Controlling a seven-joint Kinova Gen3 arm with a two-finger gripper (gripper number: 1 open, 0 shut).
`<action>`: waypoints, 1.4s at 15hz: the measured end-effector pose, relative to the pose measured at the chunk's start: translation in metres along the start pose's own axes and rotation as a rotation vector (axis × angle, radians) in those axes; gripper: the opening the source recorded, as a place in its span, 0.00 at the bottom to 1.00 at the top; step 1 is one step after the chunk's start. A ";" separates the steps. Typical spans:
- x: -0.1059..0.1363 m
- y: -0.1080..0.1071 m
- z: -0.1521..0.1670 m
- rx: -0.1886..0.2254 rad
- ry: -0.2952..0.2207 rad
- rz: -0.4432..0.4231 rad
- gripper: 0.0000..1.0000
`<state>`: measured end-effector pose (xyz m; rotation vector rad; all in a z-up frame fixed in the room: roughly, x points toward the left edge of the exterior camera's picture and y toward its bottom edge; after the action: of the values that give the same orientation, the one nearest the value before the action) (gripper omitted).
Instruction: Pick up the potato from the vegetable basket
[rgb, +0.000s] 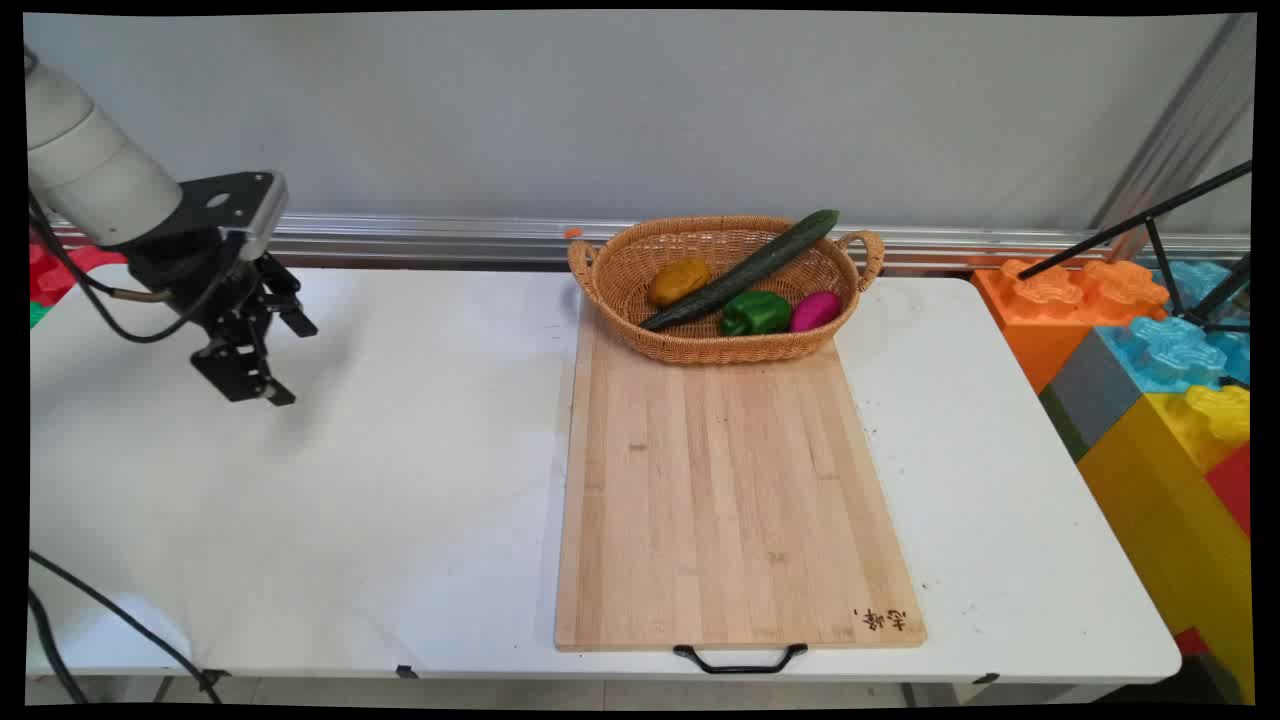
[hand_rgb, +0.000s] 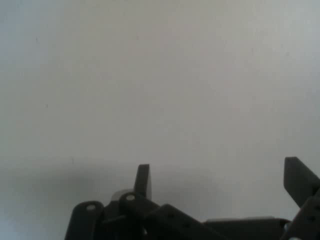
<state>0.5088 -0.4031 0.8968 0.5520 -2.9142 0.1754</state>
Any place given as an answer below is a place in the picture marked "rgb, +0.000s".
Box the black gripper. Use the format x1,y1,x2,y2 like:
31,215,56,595
128,230,320,407

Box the yellow toy pepper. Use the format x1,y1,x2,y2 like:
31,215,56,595
648,258,713,308

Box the red toy block with studs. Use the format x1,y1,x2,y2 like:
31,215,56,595
29,240,129,310

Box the woven wicker basket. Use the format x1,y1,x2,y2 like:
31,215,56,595
567,215,886,365

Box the long green cucumber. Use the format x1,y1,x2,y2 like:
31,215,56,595
638,209,841,333

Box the green toy pepper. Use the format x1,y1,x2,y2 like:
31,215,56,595
719,290,793,337

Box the wooden cutting board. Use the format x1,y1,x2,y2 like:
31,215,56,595
553,300,928,653

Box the magenta toy eggplant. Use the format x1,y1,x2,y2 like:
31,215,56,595
789,291,843,333

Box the orange giant toy block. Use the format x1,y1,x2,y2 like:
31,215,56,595
972,257,1171,394

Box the dark green toy block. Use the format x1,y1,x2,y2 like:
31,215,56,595
1037,385,1089,463

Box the grey giant toy block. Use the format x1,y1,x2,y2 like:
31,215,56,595
1045,328,1147,453

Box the blue giant toy block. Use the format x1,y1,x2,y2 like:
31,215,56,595
1095,260,1252,397

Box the yellow giant toy block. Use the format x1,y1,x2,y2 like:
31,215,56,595
1077,384,1254,703

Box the black tripod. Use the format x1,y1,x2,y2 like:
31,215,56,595
1017,160,1253,335

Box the red giant toy block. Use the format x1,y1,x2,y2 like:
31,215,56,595
1204,444,1252,539

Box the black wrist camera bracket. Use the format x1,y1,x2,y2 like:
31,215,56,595
178,170,291,263

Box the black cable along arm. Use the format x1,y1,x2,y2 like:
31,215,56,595
28,190,241,346

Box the aluminium rail along wall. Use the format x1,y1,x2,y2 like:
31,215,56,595
45,212,1251,273

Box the black cable with metal connector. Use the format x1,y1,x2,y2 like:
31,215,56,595
28,550,226,703

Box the plain black floor cable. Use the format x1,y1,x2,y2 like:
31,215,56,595
28,588,91,705

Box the aluminium frame post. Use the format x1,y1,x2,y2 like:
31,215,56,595
1088,14,1255,263

